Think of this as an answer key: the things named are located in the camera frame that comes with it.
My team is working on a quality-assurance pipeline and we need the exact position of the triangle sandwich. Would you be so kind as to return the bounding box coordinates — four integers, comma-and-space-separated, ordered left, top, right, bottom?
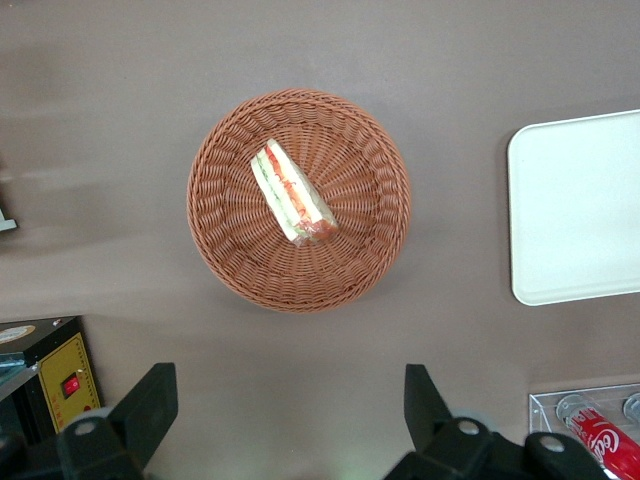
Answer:
249, 138, 340, 246

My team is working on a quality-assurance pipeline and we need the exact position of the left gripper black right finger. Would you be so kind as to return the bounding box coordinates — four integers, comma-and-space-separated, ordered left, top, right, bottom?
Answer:
383, 363, 609, 480

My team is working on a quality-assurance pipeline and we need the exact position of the cream rectangular tray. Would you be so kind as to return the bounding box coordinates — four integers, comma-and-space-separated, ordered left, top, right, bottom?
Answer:
506, 108, 640, 307

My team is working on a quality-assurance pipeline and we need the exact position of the black appliance with yellow panel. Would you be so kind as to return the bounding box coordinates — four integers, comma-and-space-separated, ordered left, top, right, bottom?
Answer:
0, 315, 104, 441

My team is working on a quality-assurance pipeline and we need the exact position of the clear acrylic bottle rack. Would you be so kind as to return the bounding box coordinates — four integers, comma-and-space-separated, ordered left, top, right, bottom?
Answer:
528, 382, 640, 480

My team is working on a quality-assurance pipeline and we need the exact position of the round brown wicker basket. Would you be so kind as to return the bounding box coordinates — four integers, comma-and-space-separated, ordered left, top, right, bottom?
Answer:
186, 88, 413, 314

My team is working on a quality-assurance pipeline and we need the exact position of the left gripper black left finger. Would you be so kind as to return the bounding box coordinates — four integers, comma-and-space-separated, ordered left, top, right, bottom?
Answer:
0, 362, 180, 480

